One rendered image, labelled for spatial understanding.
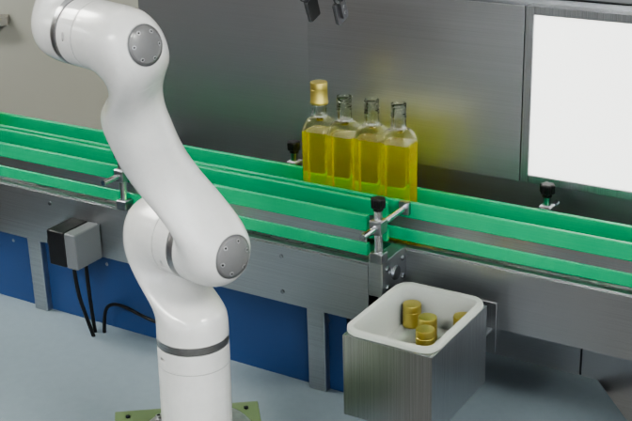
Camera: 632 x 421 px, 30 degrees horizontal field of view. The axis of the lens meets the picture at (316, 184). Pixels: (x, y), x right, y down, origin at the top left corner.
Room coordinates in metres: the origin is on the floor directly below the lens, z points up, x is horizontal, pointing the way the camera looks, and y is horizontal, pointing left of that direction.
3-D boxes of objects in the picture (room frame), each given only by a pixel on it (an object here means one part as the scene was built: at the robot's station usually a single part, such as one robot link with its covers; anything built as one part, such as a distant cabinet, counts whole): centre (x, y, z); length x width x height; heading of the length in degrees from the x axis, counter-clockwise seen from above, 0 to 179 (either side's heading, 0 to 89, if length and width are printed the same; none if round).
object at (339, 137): (2.18, -0.06, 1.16); 0.06 x 0.06 x 0.21; 58
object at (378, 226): (1.99, -0.12, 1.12); 0.17 x 0.03 x 0.12; 148
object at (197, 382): (1.74, 0.21, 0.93); 0.19 x 0.19 x 0.18
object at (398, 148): (2.12, -0.16, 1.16); 0.06 x 0.06 x 0.21; 59
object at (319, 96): (2.21, -0.01, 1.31); 0.04 x 0.04 x 0.04
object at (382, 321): (1.84, -0.17, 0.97); 0.22 x 0.17 x 0.09; 148
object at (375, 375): (1.87, -0.18, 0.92); 0.27 x 0.17 x 0.15; 148
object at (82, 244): (2.31, 0.52, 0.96); 0.08 x 0.08 x 0.08; 58
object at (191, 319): (1.77, 0.23, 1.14); 0.19 x 0.12 x 0.24; 47
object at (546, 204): (2.03, -0.43, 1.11); 0.07 x 0.04 x 0.13; 148
